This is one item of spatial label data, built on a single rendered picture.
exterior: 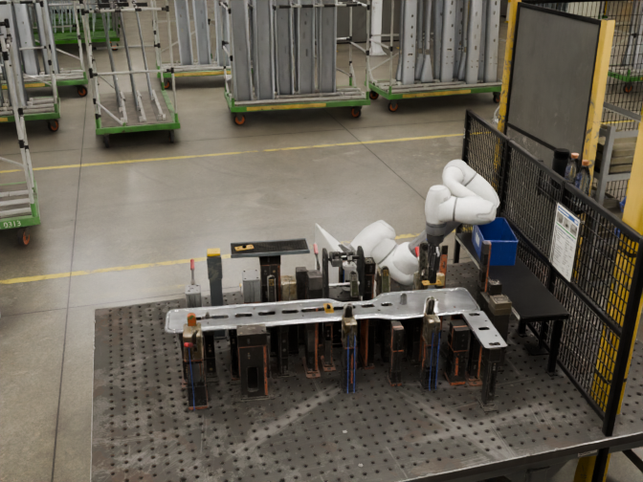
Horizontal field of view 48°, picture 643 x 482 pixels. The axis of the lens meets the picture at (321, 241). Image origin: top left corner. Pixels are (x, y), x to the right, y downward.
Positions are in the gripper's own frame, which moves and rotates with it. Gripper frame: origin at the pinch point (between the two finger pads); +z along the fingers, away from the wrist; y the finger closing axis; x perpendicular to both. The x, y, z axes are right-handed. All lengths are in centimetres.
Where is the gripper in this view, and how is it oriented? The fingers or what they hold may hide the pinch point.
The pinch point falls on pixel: (432, 274)
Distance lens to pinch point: 324.0
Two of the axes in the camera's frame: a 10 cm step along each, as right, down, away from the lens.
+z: 0.0, 9.1, 4.2
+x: -9.9, 0.6, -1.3
